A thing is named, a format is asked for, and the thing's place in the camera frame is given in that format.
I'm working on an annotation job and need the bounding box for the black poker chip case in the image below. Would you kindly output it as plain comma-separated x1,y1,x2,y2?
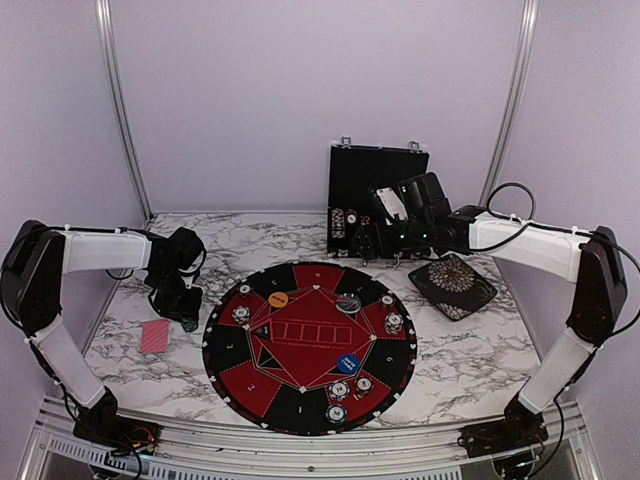
326,136,429,261

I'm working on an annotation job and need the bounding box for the aluminium corner post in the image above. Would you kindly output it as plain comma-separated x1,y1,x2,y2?
479,0,540,205
96,0,142,196

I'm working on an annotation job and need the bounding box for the green poker chip stack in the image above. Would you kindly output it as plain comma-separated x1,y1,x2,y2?
182,322,198,333

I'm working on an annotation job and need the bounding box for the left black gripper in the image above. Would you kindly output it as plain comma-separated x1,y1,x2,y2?
148,269,202,324

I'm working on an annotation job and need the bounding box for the right aluminium corner post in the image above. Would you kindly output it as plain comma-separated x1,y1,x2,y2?
479,0,540,205

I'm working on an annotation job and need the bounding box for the blue chip stack seat one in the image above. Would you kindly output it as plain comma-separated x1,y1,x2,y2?
325,404,348,425

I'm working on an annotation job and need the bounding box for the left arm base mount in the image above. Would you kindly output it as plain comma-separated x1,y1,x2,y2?
73,397,160,454

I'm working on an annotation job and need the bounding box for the clear round button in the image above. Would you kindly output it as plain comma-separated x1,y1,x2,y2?
335,294,361,315

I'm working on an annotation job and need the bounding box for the red chip seat eight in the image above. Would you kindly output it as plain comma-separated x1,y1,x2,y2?
379,294,395,310

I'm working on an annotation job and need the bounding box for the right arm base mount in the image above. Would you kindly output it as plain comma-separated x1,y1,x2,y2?
457,400,549,458

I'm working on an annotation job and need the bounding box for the white chip stack seat ten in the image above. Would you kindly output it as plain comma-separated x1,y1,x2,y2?
327,380,350,402

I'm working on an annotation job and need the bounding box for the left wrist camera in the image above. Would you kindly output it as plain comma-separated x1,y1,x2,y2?
167,227,207,277

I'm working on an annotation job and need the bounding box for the red playing card deck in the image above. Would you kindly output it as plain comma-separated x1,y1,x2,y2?
140,319,169,354

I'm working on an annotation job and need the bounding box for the black floral square plate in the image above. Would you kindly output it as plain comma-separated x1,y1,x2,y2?
408,254,497,322

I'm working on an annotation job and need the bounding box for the white chips row in case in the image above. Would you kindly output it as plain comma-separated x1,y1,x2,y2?
327,208,349,250

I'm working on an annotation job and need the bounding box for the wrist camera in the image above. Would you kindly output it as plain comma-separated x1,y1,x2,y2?
370,172,452,225
167,227,207,277

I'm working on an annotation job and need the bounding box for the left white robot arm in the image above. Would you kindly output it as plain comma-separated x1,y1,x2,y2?
1,220,206,409

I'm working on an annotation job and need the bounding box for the orange dealer button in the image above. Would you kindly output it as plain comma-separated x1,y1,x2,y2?
268,292,289,308

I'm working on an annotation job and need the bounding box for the white chip stack seat eight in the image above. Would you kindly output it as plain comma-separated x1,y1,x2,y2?
384,313,404,335

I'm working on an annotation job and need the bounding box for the blue blind button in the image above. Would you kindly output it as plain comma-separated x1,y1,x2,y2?
337,354,361,375

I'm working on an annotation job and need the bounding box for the aluminium front rail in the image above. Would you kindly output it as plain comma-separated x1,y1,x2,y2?
18,397,602,479

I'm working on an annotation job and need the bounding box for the white chip seat five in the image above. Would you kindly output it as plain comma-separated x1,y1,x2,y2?
238,284,252,295

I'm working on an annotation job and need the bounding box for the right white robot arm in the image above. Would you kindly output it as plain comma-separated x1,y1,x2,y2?
346,256,575,426

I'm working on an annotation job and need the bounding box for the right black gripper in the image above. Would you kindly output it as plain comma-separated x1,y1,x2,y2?
352,215,432,261

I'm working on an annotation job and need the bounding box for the red chip stack seat ten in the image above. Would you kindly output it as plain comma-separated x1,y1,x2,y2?
355,376,374,398

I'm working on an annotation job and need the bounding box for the round red black poker mat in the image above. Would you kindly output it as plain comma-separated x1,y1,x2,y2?
202,262,417,436

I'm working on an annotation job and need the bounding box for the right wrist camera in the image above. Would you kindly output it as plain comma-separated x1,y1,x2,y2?
370,172,452,225

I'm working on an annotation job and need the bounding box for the left aluminium corner post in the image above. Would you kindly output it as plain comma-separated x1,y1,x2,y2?
96,0,142,196

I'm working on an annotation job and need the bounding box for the white chip stack seat four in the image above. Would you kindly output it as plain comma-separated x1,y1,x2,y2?
232,305,251,325

